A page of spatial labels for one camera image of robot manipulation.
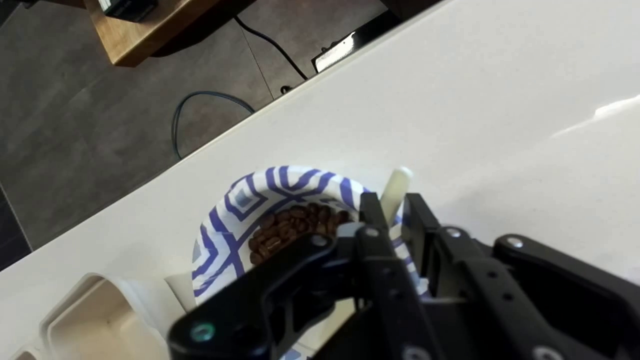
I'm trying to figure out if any black looped floor cable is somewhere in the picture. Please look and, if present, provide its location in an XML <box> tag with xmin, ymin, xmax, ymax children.
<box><xmin>169</xmin><ymin>90</ymin><xmax>256</xmax><ymax>162</ymax></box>

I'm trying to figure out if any wooden top robot cart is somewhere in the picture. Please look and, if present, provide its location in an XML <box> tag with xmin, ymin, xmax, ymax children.
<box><xmin>81</xmin><ymin>0</ymin><xmax>221</xmax><ymax>68</ymax></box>

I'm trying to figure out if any blue white patterned paper bowl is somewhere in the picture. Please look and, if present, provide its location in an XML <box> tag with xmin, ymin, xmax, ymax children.
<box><xmin>189</xmin><ymin>164</ymin><xmax>427</xmax><ymax>317</ymax></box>

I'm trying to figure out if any white power strip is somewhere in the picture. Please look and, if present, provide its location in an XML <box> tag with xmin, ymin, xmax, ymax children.
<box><xmin>310</xmin><ymin>31</ymin><xmax>359</xmax><ymax>77</ymax></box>

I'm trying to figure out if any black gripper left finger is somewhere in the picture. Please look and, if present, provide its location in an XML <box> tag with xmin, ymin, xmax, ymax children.
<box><xmin>166</xmin><ymin>191</ymin><xmax>445</xmax><ymax>360</ymax></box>

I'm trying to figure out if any white plastic knife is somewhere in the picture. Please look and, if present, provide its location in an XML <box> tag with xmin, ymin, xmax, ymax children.
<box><xmin>379</xmin><ymin>167</ymin><xmax>415</xmax><ymax>226</ymax></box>

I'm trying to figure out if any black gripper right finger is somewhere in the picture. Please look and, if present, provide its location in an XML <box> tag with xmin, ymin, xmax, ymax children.
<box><xmin>402</xmin><ymin>192</ymin><xmax>640</xmax><ymax>360</ymax></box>

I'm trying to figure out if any black straight floor cable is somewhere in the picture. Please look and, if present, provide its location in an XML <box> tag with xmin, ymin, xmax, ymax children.
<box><xmin>231</xmin><ymin>15</ymin><xmax>310</xmax><ymax>84</ymax></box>

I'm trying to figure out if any beige clamshell takeout container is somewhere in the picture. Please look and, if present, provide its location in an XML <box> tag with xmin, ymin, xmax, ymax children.
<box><xmin>11</xmin><ymin>272</ymin><xmax>176</xmax><ymax>360</ymax></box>

